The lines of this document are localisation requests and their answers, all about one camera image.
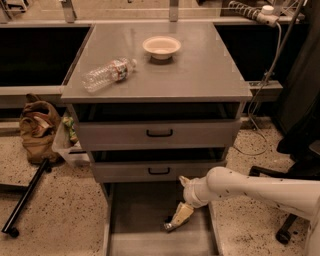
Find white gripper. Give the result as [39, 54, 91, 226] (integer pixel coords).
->
[171, 176, 214, 227]

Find silver redbull can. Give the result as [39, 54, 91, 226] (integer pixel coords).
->
[163, 220, 176, 232]

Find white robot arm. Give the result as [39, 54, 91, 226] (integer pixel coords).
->
[165, 167, 320, 256]

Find middle grey drawer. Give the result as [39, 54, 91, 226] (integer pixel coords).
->
[91, 148, 226, 183]

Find grey drawer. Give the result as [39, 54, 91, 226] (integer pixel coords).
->
[91, 148, 226, 183]
[69, 104, 241, 151]
[103, 181, 223, 256]

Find bottom grey drawer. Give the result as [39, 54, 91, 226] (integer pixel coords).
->
[103, 181, 223, 256]

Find top grey drawer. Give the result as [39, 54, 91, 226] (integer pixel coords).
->
[69, 104, 241, 151]

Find grey drawer cabinet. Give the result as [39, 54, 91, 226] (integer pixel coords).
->
[60, 21, 253, 201]

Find clear plastic bin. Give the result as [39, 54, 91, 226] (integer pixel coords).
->
[52, 119, 89, 167]

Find black office chair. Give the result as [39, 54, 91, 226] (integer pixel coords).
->
[248, 111, 320, 245]

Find green snack packet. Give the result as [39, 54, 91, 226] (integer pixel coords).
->
[62, 116, 78, 144]

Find clear plastic water bottle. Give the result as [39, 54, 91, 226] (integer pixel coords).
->
[81, 58, 137, 93]

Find white paper bowl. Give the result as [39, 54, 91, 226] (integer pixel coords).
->
[142, 36, 181, 60]

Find black metal leg with caster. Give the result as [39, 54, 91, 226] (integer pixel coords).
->
[0, 159, 52, 238]

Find grey cable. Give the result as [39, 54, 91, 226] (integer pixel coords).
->
[233, 0, 306, 157]

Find grey metal post middle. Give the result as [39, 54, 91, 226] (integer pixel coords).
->
[169, 0, 179, 22]

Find grey metal post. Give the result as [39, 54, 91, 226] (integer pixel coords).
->
[59, 0, 77, 23]
[169, 0, 179, 22]

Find white ribbed hose fixture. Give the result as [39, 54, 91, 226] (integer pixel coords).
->
[228, 0, 279, 27]

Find grey metal post left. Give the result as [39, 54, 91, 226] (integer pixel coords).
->
[59, 0, 77, 23]

